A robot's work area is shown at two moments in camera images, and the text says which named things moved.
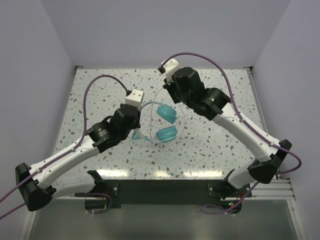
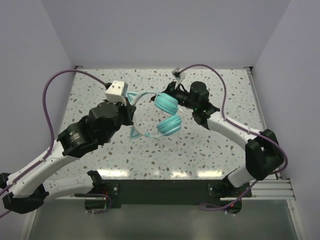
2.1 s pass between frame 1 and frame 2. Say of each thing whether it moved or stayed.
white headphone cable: moved
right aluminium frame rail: stayed
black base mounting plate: stayed
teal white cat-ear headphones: moved
